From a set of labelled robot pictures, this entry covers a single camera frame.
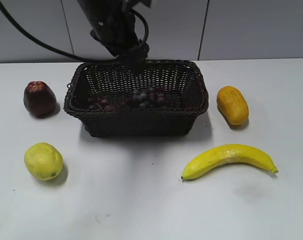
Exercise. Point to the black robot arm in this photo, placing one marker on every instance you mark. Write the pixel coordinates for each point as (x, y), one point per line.
(120, 29)

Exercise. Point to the black woven wicker basket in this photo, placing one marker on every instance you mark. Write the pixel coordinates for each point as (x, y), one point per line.
(181, 81)

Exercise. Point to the yellow-green lemon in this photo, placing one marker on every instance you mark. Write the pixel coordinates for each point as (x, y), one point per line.
(43, 161)

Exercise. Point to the orange-yellow mango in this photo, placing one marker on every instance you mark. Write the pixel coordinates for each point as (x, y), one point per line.
(232, 105)

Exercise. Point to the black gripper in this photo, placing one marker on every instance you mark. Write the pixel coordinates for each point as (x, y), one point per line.
(134, 58)

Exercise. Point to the purple grape bunch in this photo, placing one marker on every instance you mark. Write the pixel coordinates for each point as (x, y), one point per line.
(140, 98)

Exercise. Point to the yellow banana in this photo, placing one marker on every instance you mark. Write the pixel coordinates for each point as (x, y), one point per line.
(228, 154)

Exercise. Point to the dark red wax apple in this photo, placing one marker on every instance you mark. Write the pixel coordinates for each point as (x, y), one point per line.
(39, 100)

